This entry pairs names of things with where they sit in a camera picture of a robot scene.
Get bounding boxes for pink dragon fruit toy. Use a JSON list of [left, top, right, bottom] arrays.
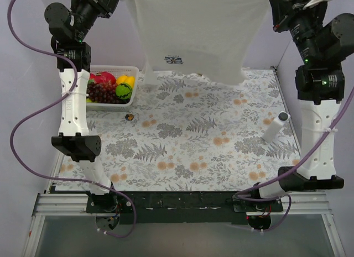
[[88, 71, 116, 85]]

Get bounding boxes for aluminium frame rail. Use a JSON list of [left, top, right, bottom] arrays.
[[32, 191, 332, 217]]

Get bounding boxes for green toy watermelon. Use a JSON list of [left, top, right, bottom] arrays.
[[116, 83, 133, 100]]

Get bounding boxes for purple toy grapes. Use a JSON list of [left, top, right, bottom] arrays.
[[87, 82, 122, 104]]

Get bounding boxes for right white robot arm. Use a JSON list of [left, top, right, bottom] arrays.
[[232, 0, 353, 211]]

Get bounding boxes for white plastic basket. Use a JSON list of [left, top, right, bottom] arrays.
[[86, 65, 139, 111]]

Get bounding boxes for floral table mat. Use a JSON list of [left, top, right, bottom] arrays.
[[87, 70, 299, 191]]

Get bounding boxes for yellow-green toy lemon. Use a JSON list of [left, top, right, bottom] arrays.
[[86, 98, 96, 103]]

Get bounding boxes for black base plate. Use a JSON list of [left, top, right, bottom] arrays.
[[86, 191, 283, 224]]

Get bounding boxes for round painted brooch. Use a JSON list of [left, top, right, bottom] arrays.
[[125, 114, 134, 122]]

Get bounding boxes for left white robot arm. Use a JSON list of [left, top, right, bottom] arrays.
[[44, 0, 119, 213]]

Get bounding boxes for white cylindrical bottle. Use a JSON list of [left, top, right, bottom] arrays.
[[262, 111, 291, 143]]

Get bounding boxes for white t-shirt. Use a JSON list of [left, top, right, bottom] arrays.
[[124, 0, 270, 85]]

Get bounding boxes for yellow toy bell pepper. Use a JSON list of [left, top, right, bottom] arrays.
[[116, 75, 136, 88]]

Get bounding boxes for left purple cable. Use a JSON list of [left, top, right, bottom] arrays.
[[7, 0, 138, 239]]

